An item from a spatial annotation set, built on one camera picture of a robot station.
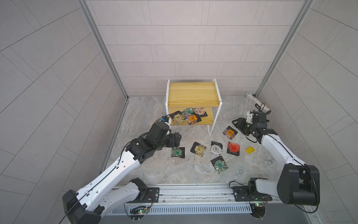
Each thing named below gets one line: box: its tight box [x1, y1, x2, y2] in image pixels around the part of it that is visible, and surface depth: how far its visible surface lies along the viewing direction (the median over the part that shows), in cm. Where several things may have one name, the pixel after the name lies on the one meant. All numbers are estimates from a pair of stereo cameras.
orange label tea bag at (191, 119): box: [185, 114, 198, 125], surface depth 85 cm
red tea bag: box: [226, 140, 241, 156], surface depth 89 cm
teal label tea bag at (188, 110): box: [181, 107, 195, 116], surface depth 89 cm
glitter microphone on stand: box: [243, 91, 272, 115], surface depth 90 cm
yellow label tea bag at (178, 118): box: [172, 113, 186, 125], surface depth 86 cm
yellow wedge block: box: [245, 146, 256, 154], surface depth 88 cm
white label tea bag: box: [208, 140, 223, 156], surface depth 89 cm
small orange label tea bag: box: [222, 125, 239, 140], surface depth 96 cm
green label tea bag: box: [171, 147, 186, 159], surface depth 88 cm
